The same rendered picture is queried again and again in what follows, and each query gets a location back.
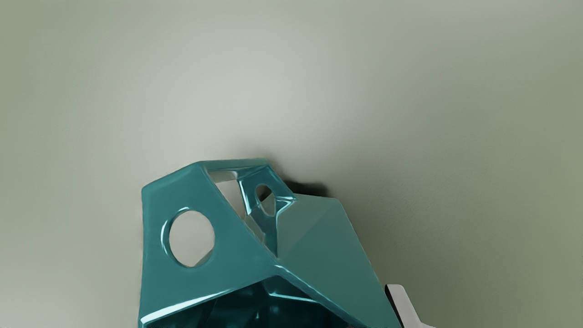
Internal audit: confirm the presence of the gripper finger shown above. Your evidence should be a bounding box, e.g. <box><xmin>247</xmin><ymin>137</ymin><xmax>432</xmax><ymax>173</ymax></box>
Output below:
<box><xmin>384</xmin><ymin>284</ymin><xmax>435</xmax><ymax>328</ymax></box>

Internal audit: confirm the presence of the teal faceted mug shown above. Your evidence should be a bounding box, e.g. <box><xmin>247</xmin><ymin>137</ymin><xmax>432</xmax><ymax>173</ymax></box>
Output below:
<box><xmin>138</xmin><ymin>158</ymin><xmax>403</xmax><ymax>328</ymax></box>

